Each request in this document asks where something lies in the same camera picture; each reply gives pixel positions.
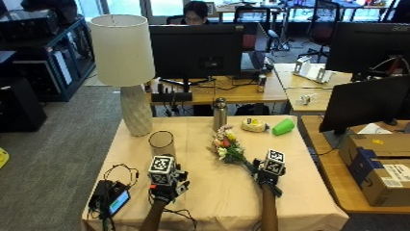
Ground person's left hand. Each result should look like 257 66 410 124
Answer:
148 169 191 204

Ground person's right hand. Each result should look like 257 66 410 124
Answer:
252 158 285 188

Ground mixed flower bouquet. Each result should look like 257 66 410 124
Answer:
207 124 257 171

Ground right glove white marker cube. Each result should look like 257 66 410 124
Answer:
261 148 288 177

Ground glove white marker cube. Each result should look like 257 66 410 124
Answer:
148 155 179 187
261 148 288 177

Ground left glove white marker cube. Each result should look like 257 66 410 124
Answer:
148 155 179 187

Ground beige tablecloth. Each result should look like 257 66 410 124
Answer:
80 115 351 231

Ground clear glass cylinder vase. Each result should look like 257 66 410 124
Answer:
148 129 178 159

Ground yellow round tape measure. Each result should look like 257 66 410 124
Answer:
240 117 272 134

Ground green plastic cup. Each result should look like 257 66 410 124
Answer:
271 117 297 137

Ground phone with lit screen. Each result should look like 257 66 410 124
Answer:
107 189 132 217

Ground wooden desk with boxes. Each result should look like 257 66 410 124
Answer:
300 115 410 216

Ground black backpack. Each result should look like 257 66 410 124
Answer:
234 102 272 116

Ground steel water bottle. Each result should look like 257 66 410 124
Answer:
212 97 230 133

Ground black battery pack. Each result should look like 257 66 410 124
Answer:
87 179 116 214

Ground small wooden desk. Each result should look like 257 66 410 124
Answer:
285 88 336 114

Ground long wooden desk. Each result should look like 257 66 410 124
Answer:
146 71 289 107

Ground small white gadget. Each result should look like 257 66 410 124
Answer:
293 92 323 107

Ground drink can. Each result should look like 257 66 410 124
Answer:
256 73 269 94

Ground pale wooden desk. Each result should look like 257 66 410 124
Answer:
273 63 355 90

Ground white paper sheet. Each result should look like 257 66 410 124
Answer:
357 122 395 136

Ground cardboard box with blue tape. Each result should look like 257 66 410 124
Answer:
337 132 410 208

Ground black tilted monitor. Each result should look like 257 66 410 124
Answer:
319 73 410 135

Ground white plastic stand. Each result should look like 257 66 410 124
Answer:
291 55 335 85

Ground open black laptop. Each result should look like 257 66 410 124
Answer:
240 21 276 74

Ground black monitor on stand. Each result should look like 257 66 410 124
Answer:
148 23 247 90

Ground white table lamp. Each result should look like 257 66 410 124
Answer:
88 13 158 139

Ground yellow floor object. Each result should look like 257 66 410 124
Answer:
0 146 13 170

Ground large black monitor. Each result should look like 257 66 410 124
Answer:
325 21 410 78

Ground red office chair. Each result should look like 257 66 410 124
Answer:
297 0 344 64

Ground black cabinet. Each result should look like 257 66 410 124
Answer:
0 50 50 134

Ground black shelf rack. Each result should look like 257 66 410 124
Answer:
0 16 96 103

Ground black office chair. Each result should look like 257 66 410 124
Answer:
234 5 276 24

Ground black equipment case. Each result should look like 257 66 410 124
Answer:
0 8 59 34

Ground thin black looped cable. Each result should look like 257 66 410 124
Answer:
103 163 142 189

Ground black cable by forearm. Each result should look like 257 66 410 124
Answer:
163 207 199 231

